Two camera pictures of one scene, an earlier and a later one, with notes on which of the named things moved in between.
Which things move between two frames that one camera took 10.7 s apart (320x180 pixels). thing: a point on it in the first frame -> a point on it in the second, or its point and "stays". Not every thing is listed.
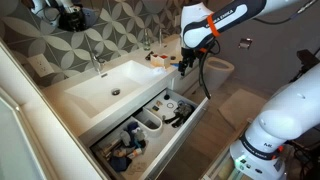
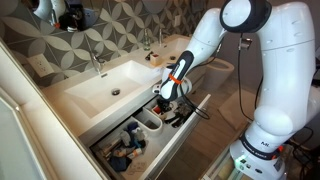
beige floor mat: [241, 107] stays
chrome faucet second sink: [160, 37] stays
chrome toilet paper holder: [245, 43] stays
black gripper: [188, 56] -> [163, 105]
